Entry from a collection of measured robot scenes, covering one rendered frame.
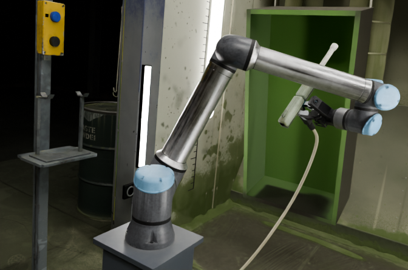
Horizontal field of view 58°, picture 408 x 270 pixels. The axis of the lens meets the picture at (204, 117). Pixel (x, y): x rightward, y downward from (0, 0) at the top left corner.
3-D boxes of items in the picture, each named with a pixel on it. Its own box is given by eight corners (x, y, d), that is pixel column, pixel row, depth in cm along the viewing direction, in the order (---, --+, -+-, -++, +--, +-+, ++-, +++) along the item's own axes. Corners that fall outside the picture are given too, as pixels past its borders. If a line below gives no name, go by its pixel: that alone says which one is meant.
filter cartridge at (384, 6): (359, 97, 281) (375, -15, 268) (326, 92, 314) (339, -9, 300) (392, 98, 296) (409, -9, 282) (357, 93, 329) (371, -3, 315)
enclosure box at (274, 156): (264, 175, 271) (271, 6, 232) (349, 198, 240) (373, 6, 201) (243, 196, 244) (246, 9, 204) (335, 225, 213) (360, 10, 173)
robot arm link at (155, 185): (126, 219, 134) (129, 173, 131) (138, 201, 151) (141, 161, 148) (167, 224, 133) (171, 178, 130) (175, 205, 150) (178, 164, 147)
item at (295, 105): (303, 149, 173) (282, 121, 160) (295, 146, 177) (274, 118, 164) (353, 71, 185) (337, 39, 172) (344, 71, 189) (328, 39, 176)
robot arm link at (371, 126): (385, 111, 145) (380, 136, 146) (356, 107, 154) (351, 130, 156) (374, 112, 139) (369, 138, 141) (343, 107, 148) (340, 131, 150)
